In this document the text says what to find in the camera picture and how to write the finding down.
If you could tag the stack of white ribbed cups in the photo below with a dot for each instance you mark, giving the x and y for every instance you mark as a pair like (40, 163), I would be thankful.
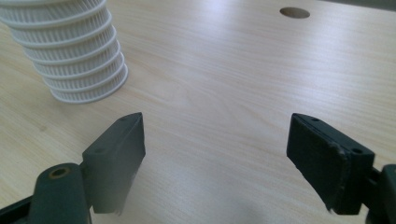
(71, 53)

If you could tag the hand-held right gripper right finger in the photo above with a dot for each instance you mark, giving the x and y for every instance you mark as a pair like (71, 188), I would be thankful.
(323, 161)

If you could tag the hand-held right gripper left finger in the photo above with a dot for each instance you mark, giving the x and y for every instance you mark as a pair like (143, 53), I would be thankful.
(116, 161)

